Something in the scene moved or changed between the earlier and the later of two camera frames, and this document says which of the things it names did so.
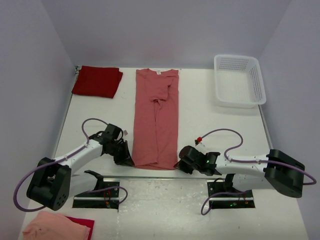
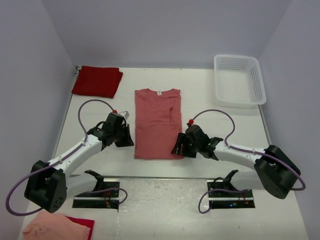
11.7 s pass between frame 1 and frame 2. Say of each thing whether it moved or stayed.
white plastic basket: stayed
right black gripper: moved
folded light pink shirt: stayed
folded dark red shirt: stayed
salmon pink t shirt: moved
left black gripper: moved
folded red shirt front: stayed
